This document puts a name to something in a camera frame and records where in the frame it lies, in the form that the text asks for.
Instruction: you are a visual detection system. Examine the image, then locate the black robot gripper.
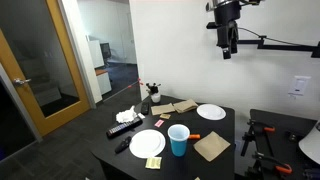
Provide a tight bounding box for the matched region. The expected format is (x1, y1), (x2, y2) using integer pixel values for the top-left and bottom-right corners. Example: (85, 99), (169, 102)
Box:
(206, 0), (241, 59)

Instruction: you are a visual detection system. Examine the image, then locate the orange marker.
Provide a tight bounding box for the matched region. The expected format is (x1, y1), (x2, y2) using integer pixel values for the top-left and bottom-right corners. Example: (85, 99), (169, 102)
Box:
(188, 134), (201, 139)

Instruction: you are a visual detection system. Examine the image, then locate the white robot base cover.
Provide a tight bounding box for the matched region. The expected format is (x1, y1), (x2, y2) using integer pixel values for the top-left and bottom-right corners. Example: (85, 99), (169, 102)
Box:
(298, 121), (320, 165)

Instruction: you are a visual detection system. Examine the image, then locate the brown napkin beside cup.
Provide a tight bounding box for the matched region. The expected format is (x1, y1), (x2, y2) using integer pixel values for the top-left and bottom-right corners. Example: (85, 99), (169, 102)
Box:
(194, 131), (230, 162)

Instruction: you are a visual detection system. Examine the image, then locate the blue plastic cup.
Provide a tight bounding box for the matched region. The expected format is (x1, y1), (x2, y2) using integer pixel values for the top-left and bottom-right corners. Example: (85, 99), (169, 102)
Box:
(167, 124), (190, 157)

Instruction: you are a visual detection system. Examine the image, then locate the white plate near cup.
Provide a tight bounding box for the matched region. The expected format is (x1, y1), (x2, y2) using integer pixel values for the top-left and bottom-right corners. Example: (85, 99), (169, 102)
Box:
(129, 129), (166, 159)

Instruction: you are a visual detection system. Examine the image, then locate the white plate far corner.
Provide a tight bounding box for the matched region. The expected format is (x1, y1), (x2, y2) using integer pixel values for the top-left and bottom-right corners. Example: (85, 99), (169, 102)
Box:
(197, 104), (226, 121)

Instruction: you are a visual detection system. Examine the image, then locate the brown napkin folded stack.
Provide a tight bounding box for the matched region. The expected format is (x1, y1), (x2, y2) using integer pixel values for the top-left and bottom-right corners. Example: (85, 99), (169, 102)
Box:
(174, 99), (198, 113)

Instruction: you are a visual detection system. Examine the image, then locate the white vase with flowers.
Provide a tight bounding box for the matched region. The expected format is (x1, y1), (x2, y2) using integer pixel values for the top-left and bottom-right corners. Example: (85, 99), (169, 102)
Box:
(146, 83), (161, 103)

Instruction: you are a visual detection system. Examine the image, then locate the brown napkin flat middle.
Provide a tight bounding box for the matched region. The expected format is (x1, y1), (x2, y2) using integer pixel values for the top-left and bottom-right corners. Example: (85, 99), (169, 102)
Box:
(151, 103), (175, 115)

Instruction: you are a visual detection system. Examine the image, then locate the orange black clamp upper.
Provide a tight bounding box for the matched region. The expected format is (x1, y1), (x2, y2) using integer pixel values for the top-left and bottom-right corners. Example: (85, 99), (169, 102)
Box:
(241, 119), (276, 156)

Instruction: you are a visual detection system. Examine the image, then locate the orange black clamp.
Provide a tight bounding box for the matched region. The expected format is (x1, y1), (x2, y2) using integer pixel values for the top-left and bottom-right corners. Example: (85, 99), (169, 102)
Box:
(245, 151), (293, 180)
(241, 119), (276, 156)

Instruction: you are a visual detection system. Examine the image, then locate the small brown packet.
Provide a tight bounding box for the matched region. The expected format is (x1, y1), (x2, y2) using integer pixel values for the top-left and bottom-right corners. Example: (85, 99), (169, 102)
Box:
(160, 114), (171, 119)

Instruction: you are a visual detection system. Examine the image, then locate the black side table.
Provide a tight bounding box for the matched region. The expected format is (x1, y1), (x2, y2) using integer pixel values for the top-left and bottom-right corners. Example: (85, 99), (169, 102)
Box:
(247, 109), (319, 180)

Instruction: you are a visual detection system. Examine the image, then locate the small black remote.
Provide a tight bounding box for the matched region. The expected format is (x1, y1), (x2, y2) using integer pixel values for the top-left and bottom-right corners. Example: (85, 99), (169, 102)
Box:
(141, 102), (149, 115)

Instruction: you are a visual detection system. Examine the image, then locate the pink white small card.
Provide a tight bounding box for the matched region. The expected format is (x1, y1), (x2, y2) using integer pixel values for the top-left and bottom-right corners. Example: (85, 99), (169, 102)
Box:
(154, 119), (164, 127)

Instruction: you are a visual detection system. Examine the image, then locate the small white packet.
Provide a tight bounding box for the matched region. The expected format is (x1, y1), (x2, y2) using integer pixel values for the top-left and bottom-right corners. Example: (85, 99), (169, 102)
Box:
(138, 113), (145, 119)

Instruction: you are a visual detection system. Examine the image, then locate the orange black clamp lower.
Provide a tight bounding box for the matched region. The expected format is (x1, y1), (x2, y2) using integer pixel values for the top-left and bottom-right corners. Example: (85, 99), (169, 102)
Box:
(245, 151), (293, 180)

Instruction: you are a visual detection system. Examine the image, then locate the crumpled white tissue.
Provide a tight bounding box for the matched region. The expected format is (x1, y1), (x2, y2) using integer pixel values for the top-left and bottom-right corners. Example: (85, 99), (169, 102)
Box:
(116, 106), (137, 123)

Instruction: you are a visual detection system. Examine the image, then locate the large black remote control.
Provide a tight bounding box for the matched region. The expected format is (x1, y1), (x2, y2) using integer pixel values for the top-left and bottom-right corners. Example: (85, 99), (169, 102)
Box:
(106, 118), (143, 139)

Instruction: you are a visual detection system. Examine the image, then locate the yellow sticky note pad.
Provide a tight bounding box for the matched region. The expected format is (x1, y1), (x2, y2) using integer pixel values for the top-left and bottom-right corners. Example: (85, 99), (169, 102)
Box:
(145, 157), (162, 170)

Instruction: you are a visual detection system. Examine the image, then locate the black key fob remote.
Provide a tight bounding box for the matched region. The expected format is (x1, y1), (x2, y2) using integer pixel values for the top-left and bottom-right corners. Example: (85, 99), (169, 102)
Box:
(115, 136), (132, 154)

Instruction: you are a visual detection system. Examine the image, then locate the wooden glass door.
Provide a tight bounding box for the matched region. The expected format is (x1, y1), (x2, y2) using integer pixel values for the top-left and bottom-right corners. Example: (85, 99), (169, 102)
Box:
(0, 0), (90, 136)

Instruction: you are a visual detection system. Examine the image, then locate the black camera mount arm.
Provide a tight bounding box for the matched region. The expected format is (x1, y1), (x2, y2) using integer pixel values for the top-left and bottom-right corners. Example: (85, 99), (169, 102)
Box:
(238, 36), (320, 58)

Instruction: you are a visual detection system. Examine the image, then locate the white wall switch plate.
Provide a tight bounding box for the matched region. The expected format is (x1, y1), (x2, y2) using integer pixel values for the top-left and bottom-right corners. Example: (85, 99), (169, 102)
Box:
(288, 76), (311, 96)

